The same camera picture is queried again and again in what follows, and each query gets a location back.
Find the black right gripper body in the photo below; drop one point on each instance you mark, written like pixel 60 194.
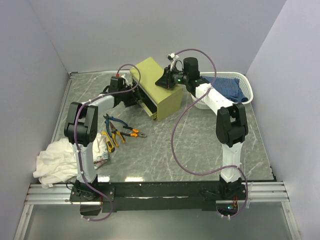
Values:
pixel 180 78

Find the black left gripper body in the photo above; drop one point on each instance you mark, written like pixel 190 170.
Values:
pixel 129 97

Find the green metal drawer cabinet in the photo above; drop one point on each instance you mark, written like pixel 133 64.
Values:
pixel 159 103

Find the blue handled pliers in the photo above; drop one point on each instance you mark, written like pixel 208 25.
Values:
pixel 109 120

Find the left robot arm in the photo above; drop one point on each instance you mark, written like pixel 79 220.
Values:
pixel 81 128

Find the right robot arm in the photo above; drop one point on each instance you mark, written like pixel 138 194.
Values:
pixel 231 119

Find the yellow black pliers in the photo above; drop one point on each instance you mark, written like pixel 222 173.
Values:
pixel 116 133

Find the orange black pliers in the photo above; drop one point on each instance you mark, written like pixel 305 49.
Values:
pixel 134 132

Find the blue checkered cloth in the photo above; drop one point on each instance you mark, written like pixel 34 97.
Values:
pixel 230 89

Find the yellow utility knife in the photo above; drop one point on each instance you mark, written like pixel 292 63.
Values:
pixel 110 146

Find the white plastic basket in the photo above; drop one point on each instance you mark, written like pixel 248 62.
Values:
pixel 243 83

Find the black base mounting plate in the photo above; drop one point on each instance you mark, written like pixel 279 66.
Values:
pixel 107 204

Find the white cloth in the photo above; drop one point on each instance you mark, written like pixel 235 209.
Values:
pixel 57 164

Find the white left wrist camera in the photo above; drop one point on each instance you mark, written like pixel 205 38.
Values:
pixel 127 78

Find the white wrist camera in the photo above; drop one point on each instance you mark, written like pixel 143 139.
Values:
pixel 127 78
pixel 173 58

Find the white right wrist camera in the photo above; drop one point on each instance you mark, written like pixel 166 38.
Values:
pixel 173 58

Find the aluminium frame rail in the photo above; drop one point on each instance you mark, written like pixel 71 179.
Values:
pixel 190 190

